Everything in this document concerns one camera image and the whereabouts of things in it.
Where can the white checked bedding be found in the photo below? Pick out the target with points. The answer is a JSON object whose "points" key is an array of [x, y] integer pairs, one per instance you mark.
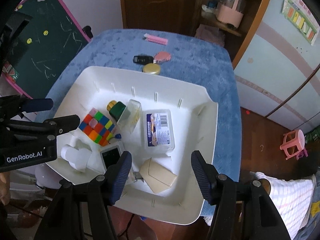
{"points": [[292, 199]]}

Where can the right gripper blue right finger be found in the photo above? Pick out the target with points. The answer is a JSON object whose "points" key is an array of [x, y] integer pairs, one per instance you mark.
{"points": [[205, 176]]}

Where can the colourful rubik's cube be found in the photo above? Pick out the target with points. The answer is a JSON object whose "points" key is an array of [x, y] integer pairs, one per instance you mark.
{"points": [[98, 127]]}

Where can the black car key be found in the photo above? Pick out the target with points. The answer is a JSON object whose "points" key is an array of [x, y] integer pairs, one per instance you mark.
{"points": [[143, 59]]}

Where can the wooden corner shelf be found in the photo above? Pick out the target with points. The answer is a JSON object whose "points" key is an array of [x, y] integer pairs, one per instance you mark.
{"points": [[230, 24]]}

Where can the white handheld game console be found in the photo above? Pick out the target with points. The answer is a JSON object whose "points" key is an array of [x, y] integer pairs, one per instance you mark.
{"points": [[110, 154]]}

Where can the gold round tin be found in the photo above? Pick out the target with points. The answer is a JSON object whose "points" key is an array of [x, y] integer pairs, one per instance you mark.
{"points": [[152, 68]]}

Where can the folded pink cloth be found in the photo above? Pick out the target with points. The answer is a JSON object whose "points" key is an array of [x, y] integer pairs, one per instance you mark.
{"points": [[210, 34]]}

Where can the pink hair roller clip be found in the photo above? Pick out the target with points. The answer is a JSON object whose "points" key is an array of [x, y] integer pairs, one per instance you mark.
{"points": [[156, 39]]}

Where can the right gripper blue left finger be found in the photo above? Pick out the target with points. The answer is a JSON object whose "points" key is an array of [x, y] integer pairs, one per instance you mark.
{"points": [[118, 176]]}

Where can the pink round compact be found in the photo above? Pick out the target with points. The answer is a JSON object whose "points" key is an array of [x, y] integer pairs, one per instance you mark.
{"points": [[161, 57]]}

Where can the pink plastic stool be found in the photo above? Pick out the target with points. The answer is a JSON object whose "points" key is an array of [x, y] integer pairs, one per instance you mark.
{"points": [[294, 145]]}

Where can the green chalkboard pink frame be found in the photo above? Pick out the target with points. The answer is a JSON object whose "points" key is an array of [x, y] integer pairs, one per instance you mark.
{"points": [[44, 48]]}

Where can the pink basket with jar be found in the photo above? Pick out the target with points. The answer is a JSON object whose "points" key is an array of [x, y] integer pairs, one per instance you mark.
{"points": [[231, 12]]}

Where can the brown wooden door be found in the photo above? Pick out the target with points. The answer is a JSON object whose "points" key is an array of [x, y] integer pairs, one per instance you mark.
{"points": [[175, 16]]}

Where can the beige angular box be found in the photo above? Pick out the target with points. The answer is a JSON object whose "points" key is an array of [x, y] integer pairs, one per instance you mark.
{"points": [[157, 177]]}

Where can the person's left hand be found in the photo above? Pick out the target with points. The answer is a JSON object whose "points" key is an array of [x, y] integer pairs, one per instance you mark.
{"points": [[5, 187]]}

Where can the white plastic tray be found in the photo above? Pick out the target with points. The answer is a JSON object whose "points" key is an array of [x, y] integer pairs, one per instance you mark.
{"points": [[193, 122]]}

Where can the clear card box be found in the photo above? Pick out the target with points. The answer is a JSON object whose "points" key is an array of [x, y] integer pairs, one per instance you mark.
{"points": [[158, 131]]}

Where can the green gold perfume bottle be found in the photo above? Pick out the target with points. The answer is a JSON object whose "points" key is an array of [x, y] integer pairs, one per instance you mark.
{"points": [[115, 109]]}

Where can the blue fuzzy table cloth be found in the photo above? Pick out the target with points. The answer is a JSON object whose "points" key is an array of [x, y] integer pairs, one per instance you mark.
{"points": [[192, 60]]}

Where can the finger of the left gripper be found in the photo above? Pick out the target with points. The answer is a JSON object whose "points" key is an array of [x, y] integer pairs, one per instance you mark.
{"points": [[37, 105]]}

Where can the wall poster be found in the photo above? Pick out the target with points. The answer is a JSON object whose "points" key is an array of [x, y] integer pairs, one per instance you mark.
{"points": [[301, 17]]}

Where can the white angular box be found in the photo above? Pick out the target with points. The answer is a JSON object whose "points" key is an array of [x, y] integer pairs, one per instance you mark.
{"points": [[77, 155]]}

